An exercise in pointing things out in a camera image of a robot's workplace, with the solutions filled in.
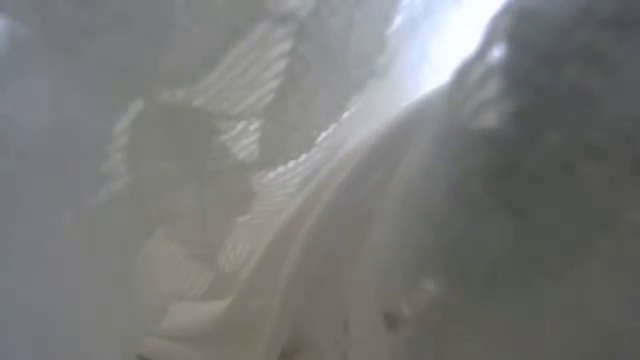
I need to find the white lace garment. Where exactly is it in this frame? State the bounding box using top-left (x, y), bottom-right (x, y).
top-left (0, 0), bottom-right (640, 360)

